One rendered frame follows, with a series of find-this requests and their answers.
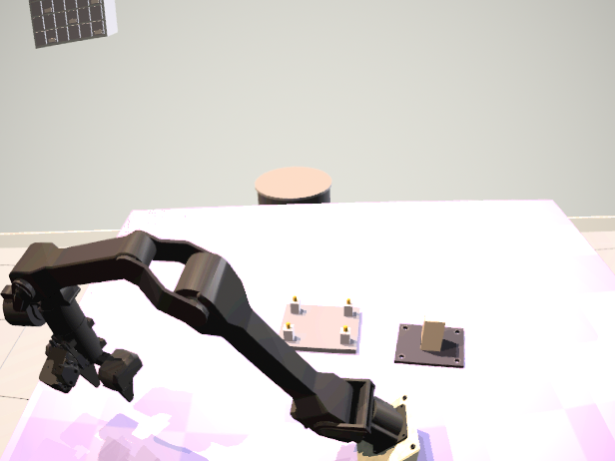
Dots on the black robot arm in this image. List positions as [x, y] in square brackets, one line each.
[209, 297]

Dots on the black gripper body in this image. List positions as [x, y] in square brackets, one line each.
[116, 369]

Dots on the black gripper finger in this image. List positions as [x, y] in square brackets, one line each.
[90, 374]
[128, 392]

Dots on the pale pink base plate with four grey posts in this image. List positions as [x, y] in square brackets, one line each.
[319, 328]

